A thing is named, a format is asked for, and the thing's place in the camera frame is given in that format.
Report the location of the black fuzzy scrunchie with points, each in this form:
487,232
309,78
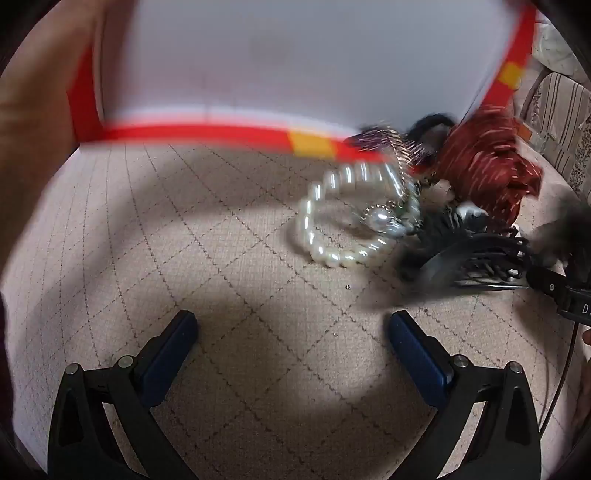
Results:
429,129

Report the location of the red dotted scrunchie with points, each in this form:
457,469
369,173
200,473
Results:
480,161

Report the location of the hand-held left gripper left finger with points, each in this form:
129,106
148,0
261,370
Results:
168,355

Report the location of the white tray with red rim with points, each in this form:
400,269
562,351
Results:
277,60

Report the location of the striped sofa cushion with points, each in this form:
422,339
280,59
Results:
568,120

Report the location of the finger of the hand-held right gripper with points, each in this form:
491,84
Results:
554,286

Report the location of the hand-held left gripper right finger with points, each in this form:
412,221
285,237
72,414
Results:
415,355

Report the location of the orange small box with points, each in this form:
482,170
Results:
531,134

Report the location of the white printed cloth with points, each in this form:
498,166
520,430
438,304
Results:
556,46

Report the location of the black hair claw clip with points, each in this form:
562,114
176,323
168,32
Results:
455,267

